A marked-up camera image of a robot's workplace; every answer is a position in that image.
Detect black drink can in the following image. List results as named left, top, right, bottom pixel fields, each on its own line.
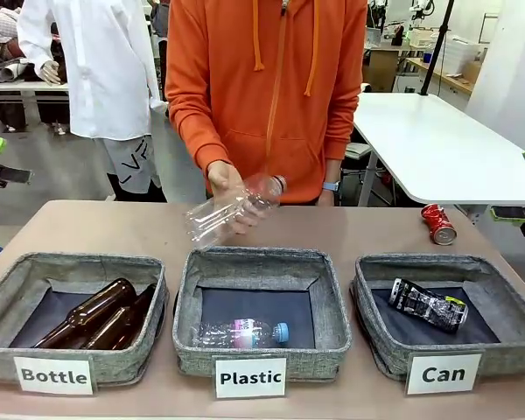
left=389, top=276, right=470, bottom=335

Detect clear plastic bottle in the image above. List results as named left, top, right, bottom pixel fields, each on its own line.
left=185, top=172, right=289, bottom=253

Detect crushed bottle with blue cap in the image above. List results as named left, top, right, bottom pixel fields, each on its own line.
left=192, top=318, right=291, bottom=349

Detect orange sleeved left forearm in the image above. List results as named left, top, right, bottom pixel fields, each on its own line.
left=322, top=78, right=363, bottom=185

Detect orange sleeved right forearm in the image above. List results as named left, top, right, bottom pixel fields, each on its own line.
left=164, top=73, right=240, bottom=177

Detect red crushed drink can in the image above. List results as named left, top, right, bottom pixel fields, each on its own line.
left=420, top=203, right=459, bottom=245

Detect grey fabric basket labelled Can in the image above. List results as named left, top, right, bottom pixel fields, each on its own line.
left=351, top=253, right=525, bottom=381

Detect white Can label card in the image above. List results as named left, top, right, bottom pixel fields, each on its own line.
left=404, top=350, right=485, bottom=396

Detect grey fabric basket labelled Bottle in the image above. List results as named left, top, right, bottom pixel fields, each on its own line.
left=0, top=251, right=170, bottom=387

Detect grey fabric basket labelled Plastic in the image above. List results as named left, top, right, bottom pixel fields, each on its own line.
left=171, top=245, right=354, bottom=383

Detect person's right hand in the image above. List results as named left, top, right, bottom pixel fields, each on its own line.
left=206, top=160, right=269, bottom=236

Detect white table with fabrics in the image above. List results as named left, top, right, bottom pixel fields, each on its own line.
left=0, top=80, right=71, bottom=105

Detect pile of fabrics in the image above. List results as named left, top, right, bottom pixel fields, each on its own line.
left=0, top=3, right=45, bottom=84

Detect beige mannequin hand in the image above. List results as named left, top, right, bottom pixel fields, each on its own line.
left=40, top=60, right=63, bottom=86

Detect grey printed mannequin shorts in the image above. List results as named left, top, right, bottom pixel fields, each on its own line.
left=94, top=133, right=168, bottom=203

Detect wooden workbench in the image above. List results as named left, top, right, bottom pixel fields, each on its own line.
left=405, top=56, right=476, bottom=95

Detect white storage boxes stack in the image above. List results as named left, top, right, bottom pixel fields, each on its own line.
left=444, top=33, right=489, bottom=74

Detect person in white coat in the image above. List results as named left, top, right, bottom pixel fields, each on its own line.
left=16, top=0, right=170, bottom=141

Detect black tripod pole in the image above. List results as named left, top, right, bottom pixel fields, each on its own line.
left=420, top=0, right=458, bottom=97

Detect person in black clothes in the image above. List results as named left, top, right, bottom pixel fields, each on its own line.
left=150, top=0, right=172, bottom=116

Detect white Bottle label card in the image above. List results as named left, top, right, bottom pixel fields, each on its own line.
left=12, top=354, right=98, bottom=397

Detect person in orange hoodie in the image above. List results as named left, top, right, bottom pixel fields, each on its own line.
left=164, top=0, right=369, bottom=206

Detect white Plastic label card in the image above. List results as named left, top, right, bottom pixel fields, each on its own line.
left=213, top=354, right=289, bottom=400

